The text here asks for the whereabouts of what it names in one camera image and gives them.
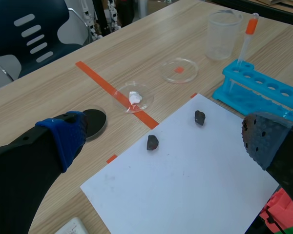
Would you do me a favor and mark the toy brick block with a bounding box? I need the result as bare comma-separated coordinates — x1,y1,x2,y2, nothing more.
244,184,293,234

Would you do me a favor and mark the clear plastic beaker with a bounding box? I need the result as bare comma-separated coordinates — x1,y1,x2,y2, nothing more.
205,10,243,60

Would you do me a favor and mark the white sheet of paper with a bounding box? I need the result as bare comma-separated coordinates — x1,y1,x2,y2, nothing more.
80,93,280,234

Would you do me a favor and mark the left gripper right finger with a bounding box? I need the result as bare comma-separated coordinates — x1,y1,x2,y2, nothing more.
241,111,293,214

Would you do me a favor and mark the dark blue chair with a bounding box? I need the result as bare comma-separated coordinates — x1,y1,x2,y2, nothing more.
0,0,92,82

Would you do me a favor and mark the small dark stone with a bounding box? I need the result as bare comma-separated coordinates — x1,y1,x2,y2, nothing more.
146,135,159,151
194,110,206,126

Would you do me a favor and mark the dropper with red bulb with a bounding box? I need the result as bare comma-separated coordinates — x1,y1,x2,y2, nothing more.
228,12,260,95

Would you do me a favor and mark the clear glass dish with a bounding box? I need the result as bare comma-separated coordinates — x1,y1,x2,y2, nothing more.
111,82,155,114
159,58,199,84

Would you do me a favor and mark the white lump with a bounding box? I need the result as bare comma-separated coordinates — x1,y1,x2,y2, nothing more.
128,91,143,105

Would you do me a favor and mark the glass dish with black powder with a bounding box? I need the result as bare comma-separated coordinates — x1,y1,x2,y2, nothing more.
83,105,108,143

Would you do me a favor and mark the turquoise rack with round holes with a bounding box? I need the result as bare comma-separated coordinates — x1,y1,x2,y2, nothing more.
212,59,293,127

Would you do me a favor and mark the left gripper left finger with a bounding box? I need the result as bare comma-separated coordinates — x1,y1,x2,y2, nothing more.
0,111,89,234

